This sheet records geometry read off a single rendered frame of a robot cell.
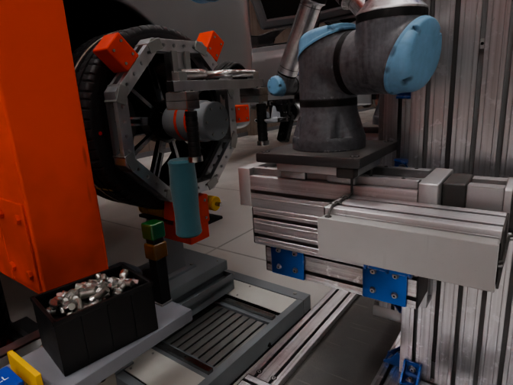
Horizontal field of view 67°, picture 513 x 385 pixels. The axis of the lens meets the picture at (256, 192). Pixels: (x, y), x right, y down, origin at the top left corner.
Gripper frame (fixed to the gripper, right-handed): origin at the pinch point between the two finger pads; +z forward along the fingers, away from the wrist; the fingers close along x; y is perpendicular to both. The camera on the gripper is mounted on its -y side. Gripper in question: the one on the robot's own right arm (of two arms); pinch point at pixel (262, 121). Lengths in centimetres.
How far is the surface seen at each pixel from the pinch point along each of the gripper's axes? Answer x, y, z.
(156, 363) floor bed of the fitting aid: -14, -75, 48
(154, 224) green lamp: 13, -17, 61
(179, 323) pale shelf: 19, -40, 63
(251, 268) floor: -40, -83, -38
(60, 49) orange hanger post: -3, 22, 68
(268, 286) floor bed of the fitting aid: -12, -75, -14
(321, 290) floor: 3, -83, -36
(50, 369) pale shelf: 11, -38, 88
